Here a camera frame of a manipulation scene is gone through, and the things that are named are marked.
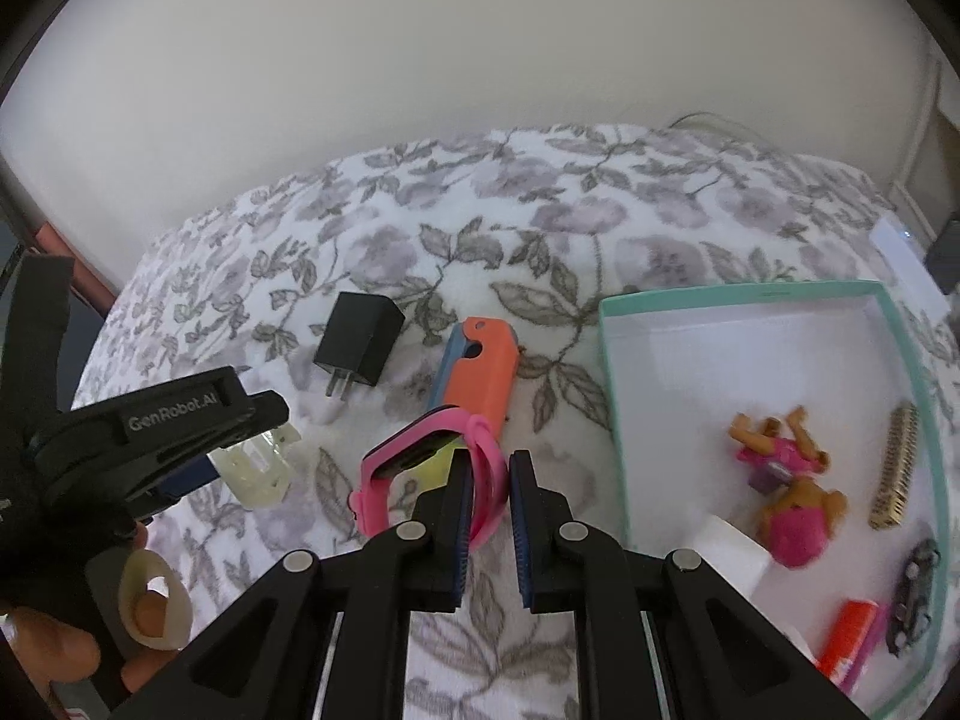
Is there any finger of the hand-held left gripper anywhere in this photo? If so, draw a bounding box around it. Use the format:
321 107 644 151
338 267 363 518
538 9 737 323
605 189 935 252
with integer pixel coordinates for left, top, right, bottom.
127 390 292 482
127 460 221 521

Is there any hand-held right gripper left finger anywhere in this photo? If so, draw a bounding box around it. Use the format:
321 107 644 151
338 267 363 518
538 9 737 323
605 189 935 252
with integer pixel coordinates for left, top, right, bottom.
182 451 475 720

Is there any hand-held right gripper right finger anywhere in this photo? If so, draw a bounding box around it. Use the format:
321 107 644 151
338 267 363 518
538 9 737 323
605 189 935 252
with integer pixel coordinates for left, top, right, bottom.
508 450 882 720

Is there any cream hair claw clip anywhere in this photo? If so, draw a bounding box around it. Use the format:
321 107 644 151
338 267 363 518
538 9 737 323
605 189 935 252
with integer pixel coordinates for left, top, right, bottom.
208 424 302 509

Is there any pink smartwatch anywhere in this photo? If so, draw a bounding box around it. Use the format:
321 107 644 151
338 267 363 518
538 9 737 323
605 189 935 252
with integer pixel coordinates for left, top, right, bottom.
350 405 497 547

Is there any teal cardboard box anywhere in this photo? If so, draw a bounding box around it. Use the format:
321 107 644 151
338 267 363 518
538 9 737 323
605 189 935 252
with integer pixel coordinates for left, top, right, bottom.
598 280 947 719

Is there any white wrist band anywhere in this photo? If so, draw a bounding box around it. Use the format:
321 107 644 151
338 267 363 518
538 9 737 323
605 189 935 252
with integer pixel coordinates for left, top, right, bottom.
690 514 773 602

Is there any pink dog toy figure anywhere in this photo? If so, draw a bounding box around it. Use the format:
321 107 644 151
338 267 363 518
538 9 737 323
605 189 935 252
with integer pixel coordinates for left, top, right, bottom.
729 405 848 569

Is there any red squeeze bottle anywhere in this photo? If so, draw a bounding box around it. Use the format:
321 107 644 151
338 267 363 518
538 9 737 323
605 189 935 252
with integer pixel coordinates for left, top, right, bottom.
814 598 880 683

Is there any purple plastic case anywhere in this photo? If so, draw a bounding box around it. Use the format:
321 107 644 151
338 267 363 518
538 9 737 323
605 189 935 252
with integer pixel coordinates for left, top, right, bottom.
840 604 890 691

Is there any gold patterned lighter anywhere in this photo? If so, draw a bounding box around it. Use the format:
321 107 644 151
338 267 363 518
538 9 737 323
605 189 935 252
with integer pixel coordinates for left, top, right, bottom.
868 403 921 531

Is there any person's left hand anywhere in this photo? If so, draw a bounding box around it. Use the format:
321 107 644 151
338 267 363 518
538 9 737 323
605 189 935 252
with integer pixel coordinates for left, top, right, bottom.
0 591 169 720

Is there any black power adapter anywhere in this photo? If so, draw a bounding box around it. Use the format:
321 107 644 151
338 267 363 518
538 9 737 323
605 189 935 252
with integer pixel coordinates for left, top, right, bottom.
313 291 407 400

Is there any orange blue toy knife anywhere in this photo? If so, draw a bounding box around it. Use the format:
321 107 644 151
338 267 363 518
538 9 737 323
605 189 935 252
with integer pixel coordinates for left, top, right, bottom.
397 317 520 500

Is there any dark wooden furniture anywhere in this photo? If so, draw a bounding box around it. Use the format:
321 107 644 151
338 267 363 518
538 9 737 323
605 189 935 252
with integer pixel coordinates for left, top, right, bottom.
0 157 121 316

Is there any floral fleece blanket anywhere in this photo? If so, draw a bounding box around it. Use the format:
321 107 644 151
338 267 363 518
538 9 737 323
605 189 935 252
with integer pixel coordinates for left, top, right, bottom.
71 124 960 720

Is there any black toy car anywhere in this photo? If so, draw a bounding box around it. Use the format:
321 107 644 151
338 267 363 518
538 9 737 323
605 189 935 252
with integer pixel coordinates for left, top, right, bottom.
885 538 942 655

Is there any white flat box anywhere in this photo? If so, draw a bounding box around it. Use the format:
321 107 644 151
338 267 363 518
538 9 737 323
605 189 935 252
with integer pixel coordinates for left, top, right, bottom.
874 216 952 323

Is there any dark grey box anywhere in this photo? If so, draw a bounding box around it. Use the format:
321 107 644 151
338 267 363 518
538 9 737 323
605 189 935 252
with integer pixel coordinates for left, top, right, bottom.
924 217 960 293

